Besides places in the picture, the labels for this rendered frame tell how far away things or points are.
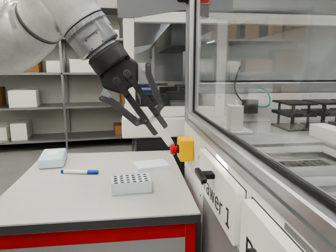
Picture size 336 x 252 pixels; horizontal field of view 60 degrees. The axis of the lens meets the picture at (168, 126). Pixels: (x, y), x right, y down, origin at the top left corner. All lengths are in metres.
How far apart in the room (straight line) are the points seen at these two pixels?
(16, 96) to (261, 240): 4.19
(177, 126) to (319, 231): 1.14
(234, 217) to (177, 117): 0.95
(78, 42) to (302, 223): 0.46
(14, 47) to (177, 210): 0.55
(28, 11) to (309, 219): 0.56
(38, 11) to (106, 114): 4.28
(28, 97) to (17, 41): 3.79
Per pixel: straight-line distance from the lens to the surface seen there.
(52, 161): 1.21
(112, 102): 0.60
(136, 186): 0.92
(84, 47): 0.57
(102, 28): 0.58
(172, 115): 1.44
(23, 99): 4.45
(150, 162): 1.16
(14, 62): 0.69
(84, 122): 4.86
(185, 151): 0.95
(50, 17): 0.59
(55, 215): 0.85
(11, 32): 0.65
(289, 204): 0.41
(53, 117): 4.89
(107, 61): 0.57
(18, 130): 4.58
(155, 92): 0.60
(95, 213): 0.83
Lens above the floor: 1.14
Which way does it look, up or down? 11 degrees down
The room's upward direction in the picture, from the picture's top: straight up
